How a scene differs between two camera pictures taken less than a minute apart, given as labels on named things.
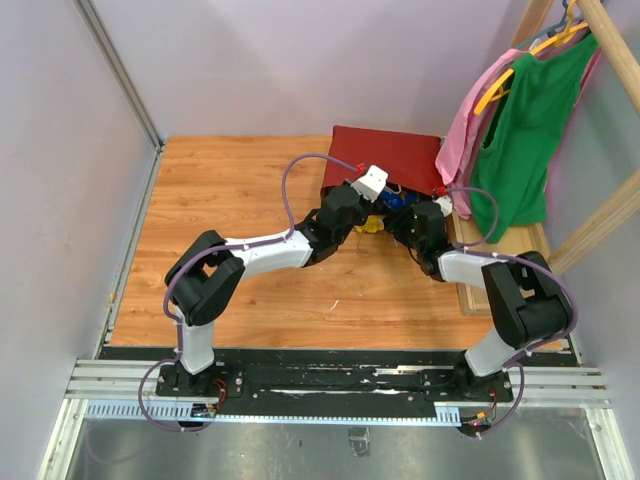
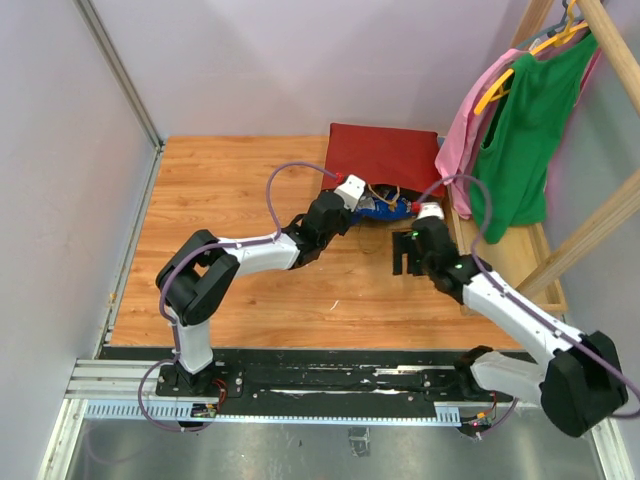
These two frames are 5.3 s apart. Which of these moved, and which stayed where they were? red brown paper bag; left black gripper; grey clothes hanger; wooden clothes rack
Moved: left black gripper
Stayed: wooden clothes rack; red brown paper bag; grey clothes hanger
